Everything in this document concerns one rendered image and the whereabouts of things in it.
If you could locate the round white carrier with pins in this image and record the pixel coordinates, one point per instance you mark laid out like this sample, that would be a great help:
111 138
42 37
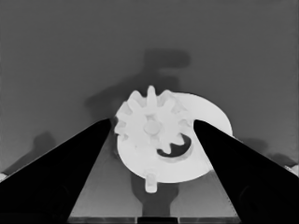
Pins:
183 169

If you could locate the small white toothed gear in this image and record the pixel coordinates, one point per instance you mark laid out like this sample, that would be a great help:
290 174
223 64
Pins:
135 124

